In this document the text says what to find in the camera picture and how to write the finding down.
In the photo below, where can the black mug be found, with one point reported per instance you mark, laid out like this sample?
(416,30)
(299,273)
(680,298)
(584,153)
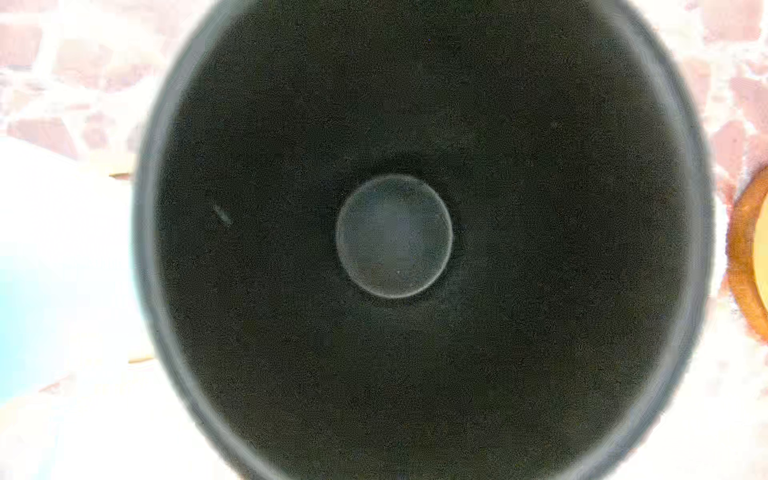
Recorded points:
(423,239)

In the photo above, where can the light blue mug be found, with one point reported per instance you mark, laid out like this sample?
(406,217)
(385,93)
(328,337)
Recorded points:
(68,295)

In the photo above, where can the light wooden round coaster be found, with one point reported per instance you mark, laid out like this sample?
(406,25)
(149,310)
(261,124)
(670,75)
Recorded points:
(740,250)

